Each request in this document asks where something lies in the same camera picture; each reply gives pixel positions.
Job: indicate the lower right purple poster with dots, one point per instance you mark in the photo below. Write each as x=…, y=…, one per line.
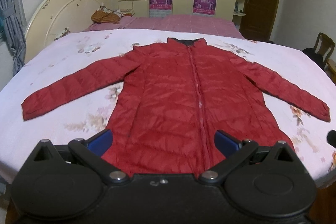
x=204, y=7

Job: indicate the white floral quilt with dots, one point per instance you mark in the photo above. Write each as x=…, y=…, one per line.
x=89, y=114

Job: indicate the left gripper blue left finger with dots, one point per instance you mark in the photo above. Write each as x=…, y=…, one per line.
x=89, y=152

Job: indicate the grey blue curtain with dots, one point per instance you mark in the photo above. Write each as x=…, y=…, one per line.
x=12, y=19

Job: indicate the red puffer down jacket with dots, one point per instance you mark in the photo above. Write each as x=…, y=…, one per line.
x=175, y=96

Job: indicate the cream curved headboard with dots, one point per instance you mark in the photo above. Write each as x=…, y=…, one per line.
x=53, y=18

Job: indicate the dark wooden chair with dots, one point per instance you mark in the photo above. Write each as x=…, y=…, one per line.
x=321, y=51

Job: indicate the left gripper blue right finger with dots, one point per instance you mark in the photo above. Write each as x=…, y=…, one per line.
x=237, y=153

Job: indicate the pink checked bed sheet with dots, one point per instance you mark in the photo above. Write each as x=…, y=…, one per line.
x=175, y=23

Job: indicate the orange brown folded cloth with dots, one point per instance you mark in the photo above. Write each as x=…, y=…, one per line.
x=100, y=17

